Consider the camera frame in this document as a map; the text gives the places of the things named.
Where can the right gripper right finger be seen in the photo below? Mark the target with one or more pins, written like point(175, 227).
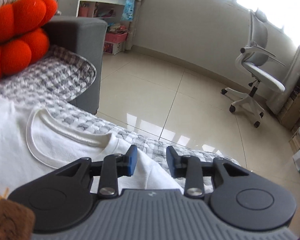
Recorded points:
point(188, 167)

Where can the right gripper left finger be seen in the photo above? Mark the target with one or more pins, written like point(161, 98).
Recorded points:
point(113, 167)

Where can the white t-shirt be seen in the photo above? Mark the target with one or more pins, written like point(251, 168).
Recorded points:
point(33, 144)

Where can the grey checkered sofa cover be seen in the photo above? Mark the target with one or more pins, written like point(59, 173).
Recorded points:
point(58, 78)

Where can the grey curtain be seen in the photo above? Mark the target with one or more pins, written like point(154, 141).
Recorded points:
point(277, 100)

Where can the wooden shelf unit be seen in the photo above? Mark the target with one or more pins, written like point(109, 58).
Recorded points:
point(289, 116)

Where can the brown plush patch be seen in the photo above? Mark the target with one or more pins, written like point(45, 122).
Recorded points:
point(16, 221)

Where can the white office chair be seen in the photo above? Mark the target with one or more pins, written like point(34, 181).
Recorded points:
point(252, 56)

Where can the pink storage basket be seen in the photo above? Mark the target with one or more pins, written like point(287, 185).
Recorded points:
point(116, 38)

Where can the dark grey sofa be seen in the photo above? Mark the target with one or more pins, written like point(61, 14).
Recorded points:
point(85, 37)

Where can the white desk shelf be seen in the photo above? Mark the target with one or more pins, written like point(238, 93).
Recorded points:
point(123, 12)

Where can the orange knot plush cushion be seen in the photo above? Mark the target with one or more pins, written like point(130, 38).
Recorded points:
point(22, 40)

